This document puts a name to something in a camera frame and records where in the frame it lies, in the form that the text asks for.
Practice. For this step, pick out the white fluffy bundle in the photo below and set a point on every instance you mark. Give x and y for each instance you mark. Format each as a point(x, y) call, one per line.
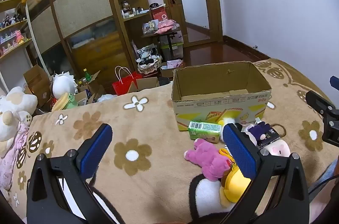
point(106, 98)

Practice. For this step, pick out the green frog fan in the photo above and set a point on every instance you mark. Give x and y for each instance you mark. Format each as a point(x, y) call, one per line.
point(65, 102)

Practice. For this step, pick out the pink and white plush pig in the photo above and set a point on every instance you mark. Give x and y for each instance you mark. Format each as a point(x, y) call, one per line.
point(278, 148)

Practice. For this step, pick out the pink cloth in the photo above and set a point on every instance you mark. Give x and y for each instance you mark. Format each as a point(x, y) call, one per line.
point(12, 150)

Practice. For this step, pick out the zebra striped plush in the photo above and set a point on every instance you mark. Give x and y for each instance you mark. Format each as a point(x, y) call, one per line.
point(145, 52)

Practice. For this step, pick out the pink packets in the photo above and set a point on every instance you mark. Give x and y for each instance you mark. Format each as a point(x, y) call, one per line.
point(166, 25)

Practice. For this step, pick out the wooden wardrobe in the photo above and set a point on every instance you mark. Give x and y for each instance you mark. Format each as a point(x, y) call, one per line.
point(79, 15)

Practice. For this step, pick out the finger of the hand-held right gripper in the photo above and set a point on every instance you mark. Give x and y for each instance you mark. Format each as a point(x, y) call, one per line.
point(335, 81)
point(319, 102)

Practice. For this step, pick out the wooden corner shelf unit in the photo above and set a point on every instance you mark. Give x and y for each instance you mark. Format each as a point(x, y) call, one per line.
point(127, 1)

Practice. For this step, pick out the printed cardboard box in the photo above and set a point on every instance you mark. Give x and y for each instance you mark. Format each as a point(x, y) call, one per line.
point(212, 106)

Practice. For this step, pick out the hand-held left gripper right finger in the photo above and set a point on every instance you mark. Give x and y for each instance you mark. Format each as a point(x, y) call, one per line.
point(238, 150)

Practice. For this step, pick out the cream plush toy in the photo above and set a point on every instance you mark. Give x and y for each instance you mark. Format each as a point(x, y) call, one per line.
point(13, 110)

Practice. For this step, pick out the white pole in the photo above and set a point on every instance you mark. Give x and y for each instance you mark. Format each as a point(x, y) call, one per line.
point(33, 33)

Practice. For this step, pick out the white plush with purple hat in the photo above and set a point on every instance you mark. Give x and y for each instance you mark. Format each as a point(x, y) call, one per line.
point(258, 131)

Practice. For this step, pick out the wall shelves with figurines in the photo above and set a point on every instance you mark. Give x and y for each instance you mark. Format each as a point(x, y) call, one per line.
point(12, 28)

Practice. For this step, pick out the small wooden table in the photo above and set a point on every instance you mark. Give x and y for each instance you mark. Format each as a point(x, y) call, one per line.
point(161, 34)

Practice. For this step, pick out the cardboard box with pink packets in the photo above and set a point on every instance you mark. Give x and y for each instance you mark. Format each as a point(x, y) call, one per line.
point(170, 67)

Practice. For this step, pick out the black and white plush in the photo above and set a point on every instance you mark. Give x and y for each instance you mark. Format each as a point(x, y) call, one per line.
point(206, 195)

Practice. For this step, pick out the open brown cardboard box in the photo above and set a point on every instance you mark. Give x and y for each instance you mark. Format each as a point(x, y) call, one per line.
point(145, 83)

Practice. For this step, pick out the yellow plush dog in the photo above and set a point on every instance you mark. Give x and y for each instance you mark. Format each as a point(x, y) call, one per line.
point(234, 187)

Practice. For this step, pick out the person's blue jeans leg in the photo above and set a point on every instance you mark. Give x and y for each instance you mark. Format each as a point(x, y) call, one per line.
point(331, 169)

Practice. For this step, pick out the lace trimmed basket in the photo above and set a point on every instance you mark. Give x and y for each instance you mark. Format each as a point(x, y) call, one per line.
point(149, 66)

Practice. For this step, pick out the white plush with yellow feet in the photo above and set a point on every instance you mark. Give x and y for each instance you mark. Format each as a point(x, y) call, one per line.
point(229, 120)

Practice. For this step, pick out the green bottle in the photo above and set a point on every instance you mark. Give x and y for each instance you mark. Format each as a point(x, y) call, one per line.
point(86, 75)

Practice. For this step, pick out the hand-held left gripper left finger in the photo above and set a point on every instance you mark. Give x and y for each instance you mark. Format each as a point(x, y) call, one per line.
point(96, 150)

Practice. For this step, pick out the white round plush head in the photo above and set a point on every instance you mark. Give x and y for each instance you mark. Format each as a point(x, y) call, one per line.
point(63, 85)

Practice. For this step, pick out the red gift bag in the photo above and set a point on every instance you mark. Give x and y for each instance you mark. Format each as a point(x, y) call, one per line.
point(124, 85)

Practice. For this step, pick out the black tissue pack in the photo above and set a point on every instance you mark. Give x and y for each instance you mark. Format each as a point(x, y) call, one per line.
point(271, 137)

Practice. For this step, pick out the pink plush bear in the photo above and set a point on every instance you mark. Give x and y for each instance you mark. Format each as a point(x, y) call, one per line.
point(209, 157)

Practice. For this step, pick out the green tissue pack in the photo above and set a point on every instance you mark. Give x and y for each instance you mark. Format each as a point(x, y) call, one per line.
point(204, 130)

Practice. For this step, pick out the clear storage bin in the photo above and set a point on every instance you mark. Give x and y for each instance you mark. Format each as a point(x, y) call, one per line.
point(173, 48)

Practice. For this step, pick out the cardboard box with bottles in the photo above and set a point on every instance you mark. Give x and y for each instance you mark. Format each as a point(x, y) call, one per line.
point(91, 86)

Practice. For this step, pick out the tall brown cardboard box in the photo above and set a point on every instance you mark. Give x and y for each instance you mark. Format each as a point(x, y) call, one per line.
point(37, 83)

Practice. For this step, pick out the red box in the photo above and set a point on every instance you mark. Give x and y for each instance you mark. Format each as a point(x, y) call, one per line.
point(160, 13)

